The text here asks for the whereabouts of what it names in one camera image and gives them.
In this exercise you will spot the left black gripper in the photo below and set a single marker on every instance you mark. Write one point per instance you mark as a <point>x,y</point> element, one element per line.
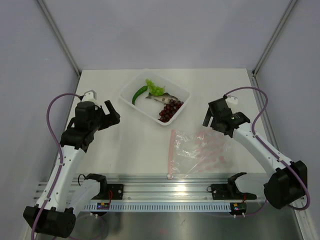
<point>109,120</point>

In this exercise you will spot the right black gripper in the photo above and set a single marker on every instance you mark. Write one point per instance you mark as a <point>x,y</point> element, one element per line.
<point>207,119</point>

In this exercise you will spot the red grape bunch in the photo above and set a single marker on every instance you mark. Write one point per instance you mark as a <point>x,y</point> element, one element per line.
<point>169,110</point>

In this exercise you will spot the green chili pepper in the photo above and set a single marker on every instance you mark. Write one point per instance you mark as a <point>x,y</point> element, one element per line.
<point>138,93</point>

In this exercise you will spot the clear zip top bag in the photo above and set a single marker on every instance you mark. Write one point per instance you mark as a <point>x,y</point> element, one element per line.
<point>201,153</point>

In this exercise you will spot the grey toy fish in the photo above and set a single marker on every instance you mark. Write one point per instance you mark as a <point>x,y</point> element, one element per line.
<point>165,98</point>

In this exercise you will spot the green grape bunch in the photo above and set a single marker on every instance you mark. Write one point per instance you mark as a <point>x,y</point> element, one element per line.
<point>154,89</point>

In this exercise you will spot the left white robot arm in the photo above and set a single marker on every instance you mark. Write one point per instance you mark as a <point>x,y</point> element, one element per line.
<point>55,212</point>

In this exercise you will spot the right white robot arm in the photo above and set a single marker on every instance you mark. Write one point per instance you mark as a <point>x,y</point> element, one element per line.
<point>288,180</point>

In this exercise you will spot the white plastic basket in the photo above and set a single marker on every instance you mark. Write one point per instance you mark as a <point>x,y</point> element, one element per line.
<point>151,108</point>

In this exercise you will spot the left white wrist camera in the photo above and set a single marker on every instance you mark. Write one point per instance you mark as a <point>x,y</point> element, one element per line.
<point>90,96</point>

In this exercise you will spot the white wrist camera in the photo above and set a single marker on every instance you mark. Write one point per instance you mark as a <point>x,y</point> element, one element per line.
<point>90,96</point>
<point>231,100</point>

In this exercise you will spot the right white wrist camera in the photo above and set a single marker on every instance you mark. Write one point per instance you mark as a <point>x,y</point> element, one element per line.
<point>231,100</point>

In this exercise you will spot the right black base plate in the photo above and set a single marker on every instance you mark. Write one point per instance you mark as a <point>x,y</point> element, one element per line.
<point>226,191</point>

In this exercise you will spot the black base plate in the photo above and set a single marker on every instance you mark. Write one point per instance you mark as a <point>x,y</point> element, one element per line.
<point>226,191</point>
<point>115,191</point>

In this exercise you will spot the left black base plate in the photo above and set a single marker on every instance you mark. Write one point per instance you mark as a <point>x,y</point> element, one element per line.
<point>115,191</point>

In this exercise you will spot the aluminium mounting rail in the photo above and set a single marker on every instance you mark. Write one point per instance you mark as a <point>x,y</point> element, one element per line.
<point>161,188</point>

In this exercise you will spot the left aluminium frame post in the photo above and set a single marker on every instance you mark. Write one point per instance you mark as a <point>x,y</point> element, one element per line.
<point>58,36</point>

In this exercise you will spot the aluminium frame post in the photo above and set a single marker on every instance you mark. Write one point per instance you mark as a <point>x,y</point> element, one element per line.
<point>58,36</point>
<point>275,35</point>

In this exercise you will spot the white slotted cable duct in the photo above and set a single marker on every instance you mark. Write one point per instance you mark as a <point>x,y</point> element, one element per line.
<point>152,207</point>

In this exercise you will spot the right aluminium frame post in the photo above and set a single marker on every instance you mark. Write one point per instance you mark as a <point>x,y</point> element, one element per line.
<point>275,35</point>

